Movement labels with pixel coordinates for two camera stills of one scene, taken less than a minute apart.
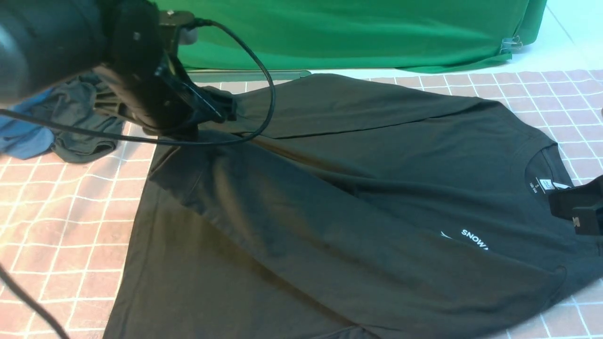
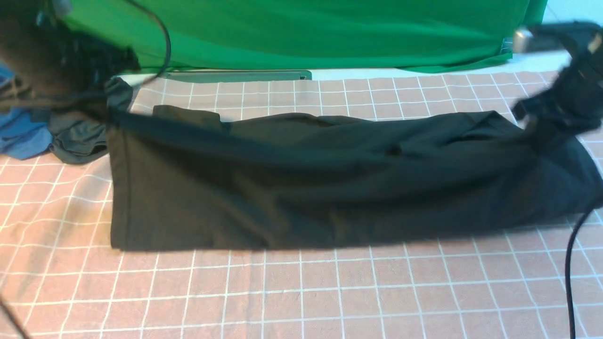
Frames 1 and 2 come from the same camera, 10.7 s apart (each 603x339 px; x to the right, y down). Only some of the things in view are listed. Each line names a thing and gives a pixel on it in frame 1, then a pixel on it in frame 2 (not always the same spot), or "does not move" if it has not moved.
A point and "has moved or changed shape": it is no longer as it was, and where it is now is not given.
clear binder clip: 508,44 does not move
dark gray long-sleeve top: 336,206 has moved or changed shape
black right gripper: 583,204 -> 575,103
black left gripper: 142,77 -> 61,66
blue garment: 23,140 does not move
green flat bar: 245,76 does not move
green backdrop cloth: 357,35 does not move
